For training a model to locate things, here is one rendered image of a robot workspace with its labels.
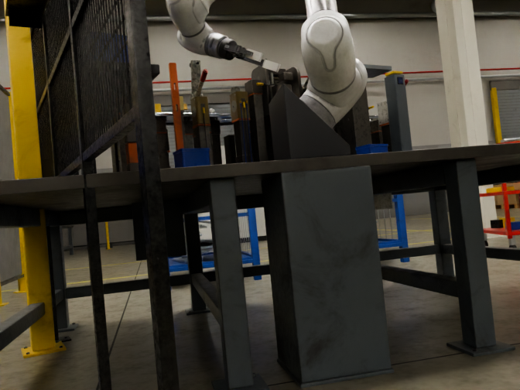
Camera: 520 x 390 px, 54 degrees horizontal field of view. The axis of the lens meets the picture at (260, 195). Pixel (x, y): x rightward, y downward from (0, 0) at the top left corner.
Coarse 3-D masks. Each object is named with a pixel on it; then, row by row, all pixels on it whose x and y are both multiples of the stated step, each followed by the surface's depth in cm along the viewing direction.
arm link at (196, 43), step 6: (204, 24) 189; (204, 30) 189; (210, 30) 192; (180, 36) 196; (186, 36) 189; (192, 36) 188; (198, 36) 189; (204, 36) 190; (180, 42) 197; (186, 42) 192; (192, 42) 191; (198, 42) 190; (204, 42) 191; (186, 48) 197; (192, 48) 194; (198, 48) 192; (204, 48) 192; (204, 54) 195
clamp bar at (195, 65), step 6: (192, 60) 215; (198, 60) 217; (192, 66) 216; (198, 66) 217; (192, 72) 216; (198, 72) 217; (192, 78) 217; (198, 78) 217; (192, 84) 217; (198, 84) 217; (192, 90) 218
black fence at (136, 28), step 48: (48, 0) 196; (96, 0) 123; (144, 0) 94; (48, 48) 204; (144, 48) 94; (48, 96) 205; (96, 96) 129; (144, 96) 93; (48, 144) 225; (96, 144) 129; (144, 144) 92; (144, 192) 93; (48, 240) 256; (96, 240) 147; (96, 288) 146; (96, 336) 145
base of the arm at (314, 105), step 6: (306, 96) 172; (306, 102) 170; (312, 102) 170; (318, 102) 169; (312, 108) 169; (318, 108) 169; (324, 108) 169; (318, 114) 169; (324, 114) 169; (324, 120) 170; (330, 120) 171; (330, 126) 173
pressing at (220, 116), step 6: (156, 114) 213; (162, 114) 215; (168, 114) 216; (186, 114) 220; (210, 114) 225; (216, 114) 226; (222, 114) 228; (228, 114) 229; (168, 120) 230; (222, 120) 242; (228, 120) 242; (372, 120) 284
